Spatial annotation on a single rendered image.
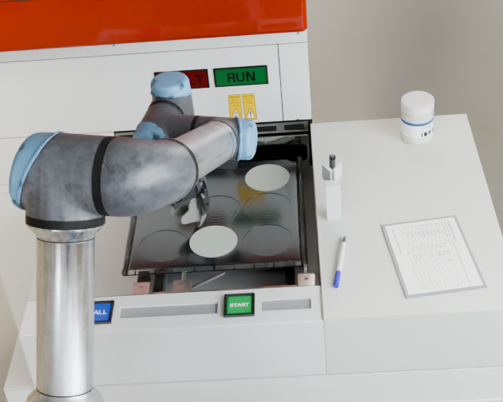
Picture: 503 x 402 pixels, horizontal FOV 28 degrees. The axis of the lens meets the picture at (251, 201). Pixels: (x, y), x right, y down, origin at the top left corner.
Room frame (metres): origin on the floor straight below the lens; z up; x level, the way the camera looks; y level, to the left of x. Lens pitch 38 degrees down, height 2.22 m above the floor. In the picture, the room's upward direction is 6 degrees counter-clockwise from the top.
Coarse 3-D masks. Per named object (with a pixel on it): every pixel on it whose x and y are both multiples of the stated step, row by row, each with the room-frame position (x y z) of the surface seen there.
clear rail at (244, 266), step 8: (216, 264) 1.51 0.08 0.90; (224, 264) 1.51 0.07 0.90; (232, 264) 1.50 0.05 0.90; (240, 264) 1.50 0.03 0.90; (248, 264) 1.50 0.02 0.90; (256, 264) 1.50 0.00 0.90; (264, 264) 1.50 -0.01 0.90; (272, 264) 1.49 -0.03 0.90; (280, 264) 1.49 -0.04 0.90; (288, 264) 1.49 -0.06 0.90; (296, 264) 1.49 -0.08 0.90; (128, 272) 1.52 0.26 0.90; (136, 272) 1.51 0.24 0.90; (152, 272) 1.51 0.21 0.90; (160, 272) 1.51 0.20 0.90; (168, 272) 1.51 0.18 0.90; (176, 272) 1.51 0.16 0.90; (192, 272) 1.50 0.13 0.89
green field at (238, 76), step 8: (216, 72) 1.90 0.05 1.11; (224, 72) 1.90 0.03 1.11; (232, 72) 1.90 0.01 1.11; (240, 72) 1.90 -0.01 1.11; (248, 72) 1.89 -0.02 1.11; (256, 72) 1.89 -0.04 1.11; (264, 72) 1.89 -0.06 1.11; (216, 80) 1.90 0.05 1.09; (224, 80) 1.90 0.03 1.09; (232, 80) 1.90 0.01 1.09; (240, 80) 1.90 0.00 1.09; (248, 80) 1.89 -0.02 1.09; (256, 80) 1.89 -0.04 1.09; (264, 80) 1.89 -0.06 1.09
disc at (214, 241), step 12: (204, 228) 1.63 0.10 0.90; (216, 228) 1.63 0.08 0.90; (228, 228) 1.62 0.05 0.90; (192, 240) 1.59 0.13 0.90; (204, 240) 1.59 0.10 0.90; (216, 240) 1.59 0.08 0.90; (228, 240) 1.58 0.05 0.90; (204, 252) 1.55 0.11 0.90; (216, 252) 1.55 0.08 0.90; (228, 252) 1.55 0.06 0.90
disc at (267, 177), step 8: (256, 168) 1.82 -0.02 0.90; (264, 168) 1.82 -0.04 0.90; (272, 168) 1.82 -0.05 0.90; (280, 168) 1.82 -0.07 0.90; (248, 176) 1.80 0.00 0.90; (256, 176) 1.79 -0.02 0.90; (264, 176) 1.79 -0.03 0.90; (272, 176) 1.79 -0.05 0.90; (280, 176) 1.79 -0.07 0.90; (288, 176) 1.78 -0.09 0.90; (248, 184) 1.77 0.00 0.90; (256, 184) 1.77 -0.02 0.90; (264, 184) 1.76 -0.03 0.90; (272, 184) 1.76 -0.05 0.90; (280, 184) 1.76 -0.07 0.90
